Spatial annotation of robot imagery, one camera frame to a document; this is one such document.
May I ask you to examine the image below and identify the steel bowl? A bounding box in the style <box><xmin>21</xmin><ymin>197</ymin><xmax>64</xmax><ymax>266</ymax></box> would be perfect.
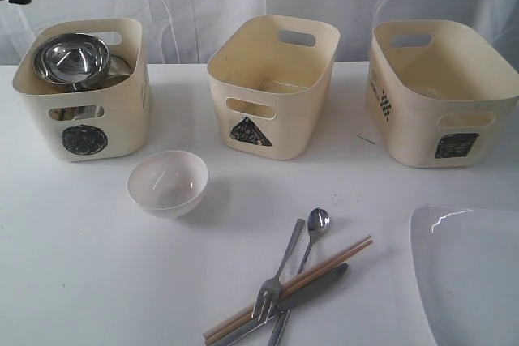
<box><xmin>32</xmin><ymin>32</ymin><xmax>111</xmax><ymax>93</ymax></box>

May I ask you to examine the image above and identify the white bowl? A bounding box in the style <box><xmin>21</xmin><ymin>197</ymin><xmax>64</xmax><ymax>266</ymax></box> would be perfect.
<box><xmin>127</xmin><ymin>150</ymin><xmax>209</xmax><ymax>218</ymax></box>

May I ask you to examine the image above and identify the steel spoon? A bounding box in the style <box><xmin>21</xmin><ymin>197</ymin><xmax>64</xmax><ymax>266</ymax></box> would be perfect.
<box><xmin>267</xmin><ymin>207</ymin><xmax>331</xmax><ymax>346</ymax></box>

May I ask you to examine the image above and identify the steel fork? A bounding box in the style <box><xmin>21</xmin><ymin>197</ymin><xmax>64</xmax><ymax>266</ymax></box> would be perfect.
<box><xmin>251</xmin><ymin>219</ymin><xmax>305</xmax><ymax>323</ymax></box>

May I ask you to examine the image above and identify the steel cup in bin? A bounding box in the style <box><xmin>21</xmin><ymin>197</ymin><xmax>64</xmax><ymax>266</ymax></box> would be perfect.
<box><xmin>108</xmin><ymin>54</ymin><xmax>133</xmax><ymax>77</ymax></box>

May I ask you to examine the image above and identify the cream bin with circle mark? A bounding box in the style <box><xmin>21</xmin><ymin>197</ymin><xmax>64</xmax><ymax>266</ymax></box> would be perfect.
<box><xmin>12</xmin><ymin>18</ymin><xmax>151</xmax><ymax>161</ymax></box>

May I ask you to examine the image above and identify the cream bin with triangle mark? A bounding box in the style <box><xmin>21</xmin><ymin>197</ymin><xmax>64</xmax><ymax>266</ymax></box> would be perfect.
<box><xmin>207</xmin><ymin>15</ymin><xmax>341</xmax><ymax>160</ymax></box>

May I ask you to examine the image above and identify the small dark stick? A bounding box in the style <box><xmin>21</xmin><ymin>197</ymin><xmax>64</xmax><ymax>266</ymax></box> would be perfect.
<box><xmin>357</xmin><ymin>135</ymin><xmax>376</xmax><ymax>145</ymax></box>

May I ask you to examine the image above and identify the steel table knife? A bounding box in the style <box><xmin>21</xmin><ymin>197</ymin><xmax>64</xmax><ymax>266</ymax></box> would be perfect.
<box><xmin>214</xmin><ymin>263</ymin><xmax>349</xmax><ymax>346</ymax></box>

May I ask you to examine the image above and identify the cream bin with square mark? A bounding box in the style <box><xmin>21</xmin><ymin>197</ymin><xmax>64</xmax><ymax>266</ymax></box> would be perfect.
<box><xmin>366</xmin><ymin>19</ymin><xmax>518</xmax><ymax>168</ymax></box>

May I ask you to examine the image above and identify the white square plate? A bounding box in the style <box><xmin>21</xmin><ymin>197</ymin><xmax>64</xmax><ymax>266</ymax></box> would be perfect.
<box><xmin>410</xmin><ymin>205</ymin><xmax>518</xmax><ymax>345</ymax></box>

